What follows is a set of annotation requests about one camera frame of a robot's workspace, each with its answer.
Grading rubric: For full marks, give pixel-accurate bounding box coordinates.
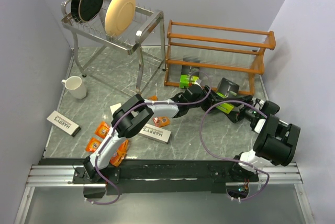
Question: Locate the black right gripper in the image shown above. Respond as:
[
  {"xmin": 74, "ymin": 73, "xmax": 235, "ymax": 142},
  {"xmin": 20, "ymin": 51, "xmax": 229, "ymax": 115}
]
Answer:
[{"xmin": 222, "ymin": 95, "xmax": 261, "ymax": 124}]

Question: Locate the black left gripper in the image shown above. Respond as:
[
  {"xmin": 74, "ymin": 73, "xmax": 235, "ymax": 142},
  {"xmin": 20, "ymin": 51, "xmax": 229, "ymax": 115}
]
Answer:
[{"xmin": 188, "ymin": 86, "xmax": 227, "ymax": 114}]

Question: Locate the black green razor box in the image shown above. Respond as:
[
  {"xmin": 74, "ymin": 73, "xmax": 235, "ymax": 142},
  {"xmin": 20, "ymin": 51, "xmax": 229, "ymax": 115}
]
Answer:
[
  {"xmin": 216, "ymin": 77, "xmax": 239, "ymax": 114},
  {"xmin": 179, "ymin": 65, "xmax": 199, "ymax": 88}
]

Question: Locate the orange wooden shelf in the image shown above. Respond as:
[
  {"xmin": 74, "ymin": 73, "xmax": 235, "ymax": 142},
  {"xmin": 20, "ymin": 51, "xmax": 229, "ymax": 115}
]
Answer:
[{"xmin": 164, "ymin": 20, "xmax": 276, "ymax": 95}]

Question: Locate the orange razor blister pack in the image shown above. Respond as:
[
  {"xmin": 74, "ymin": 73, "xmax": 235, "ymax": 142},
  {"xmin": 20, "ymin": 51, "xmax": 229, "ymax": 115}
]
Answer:
[{"xmin": 148, "ymin": 96, "xmax": 170, "ymax": 128}]

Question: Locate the white Harry's box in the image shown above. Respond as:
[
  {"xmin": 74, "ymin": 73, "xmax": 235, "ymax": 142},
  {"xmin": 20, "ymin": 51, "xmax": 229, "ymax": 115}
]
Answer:
[
  {"xmin": 109, "ymin": 103, "xmax": 121, "ymax": 114},
  {"xmin": 138, "ymin": 124, "xmax": 171, "ymax": 144},
  {"xmin": 47, "ymin": 110, "xmax": 81, "ymax": 137}
]

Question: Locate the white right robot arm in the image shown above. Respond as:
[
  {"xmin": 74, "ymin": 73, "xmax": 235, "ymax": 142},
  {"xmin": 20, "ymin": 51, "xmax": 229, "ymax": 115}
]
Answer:
[{"xmin": 226, "ymin": 95, "xmax": 301, "ymax": 181}]

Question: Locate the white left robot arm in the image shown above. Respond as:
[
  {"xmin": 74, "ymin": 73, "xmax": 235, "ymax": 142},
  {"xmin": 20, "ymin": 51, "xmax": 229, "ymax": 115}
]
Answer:
[{"xmin": 83, "ymin": 84, "xmax": 213, "ymax": 183}]

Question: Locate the chrome dish rack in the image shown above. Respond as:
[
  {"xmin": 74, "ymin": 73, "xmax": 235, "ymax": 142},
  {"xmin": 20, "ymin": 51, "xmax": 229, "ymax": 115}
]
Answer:
[{"xmin": 61, "ymin": 0, "xmax": 167, "ymax": 96}]

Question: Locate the beige round plate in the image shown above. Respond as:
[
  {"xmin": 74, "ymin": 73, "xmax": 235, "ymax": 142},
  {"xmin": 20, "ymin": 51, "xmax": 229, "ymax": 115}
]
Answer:
[{"xmin": 105, "ymin": 0, "xmax": 136, "ymax": 36}]

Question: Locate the white ceramic mug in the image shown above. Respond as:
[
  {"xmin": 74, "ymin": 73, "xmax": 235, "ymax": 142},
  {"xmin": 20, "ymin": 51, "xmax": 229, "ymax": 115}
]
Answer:
[{"xmin": 61, "ymin": 76, "xmax": 87, "ymax": 99}]

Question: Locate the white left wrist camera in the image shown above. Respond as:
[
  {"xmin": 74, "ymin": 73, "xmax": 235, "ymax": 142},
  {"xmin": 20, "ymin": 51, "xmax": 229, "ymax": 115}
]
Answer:
[{"xmin": 186, "ymin": 75, "xmax": 202, "ymax": 87}]

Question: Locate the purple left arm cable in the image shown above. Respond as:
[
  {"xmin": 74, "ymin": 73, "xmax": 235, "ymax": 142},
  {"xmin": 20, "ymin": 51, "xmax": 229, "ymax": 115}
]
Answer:
[{"xmin": 86, "ymin": 70, "xmax": 213, "ymax": 206}]

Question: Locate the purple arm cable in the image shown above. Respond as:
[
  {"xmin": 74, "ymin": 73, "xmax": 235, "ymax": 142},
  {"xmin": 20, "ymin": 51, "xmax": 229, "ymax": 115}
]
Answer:
[
  {"xmin": 86, "ymin": 70, "xmax": 213, "ymax": 206},
  {"xmin": 199, "ymin": 97, "xmax": 270, "ymax": 203}
]

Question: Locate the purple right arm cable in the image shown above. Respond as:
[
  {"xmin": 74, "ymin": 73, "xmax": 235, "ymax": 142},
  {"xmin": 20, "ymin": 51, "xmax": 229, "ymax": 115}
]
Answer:
[{"xmin": 199, "ymin": 97, "xmax": 270, "ymax": 203}]

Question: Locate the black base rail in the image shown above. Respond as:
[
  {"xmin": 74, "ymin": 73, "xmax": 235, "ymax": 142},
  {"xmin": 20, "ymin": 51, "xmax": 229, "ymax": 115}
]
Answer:
[{"xmin": 72, "ymin": 157, "xmax": 260, "ymax": 196}]

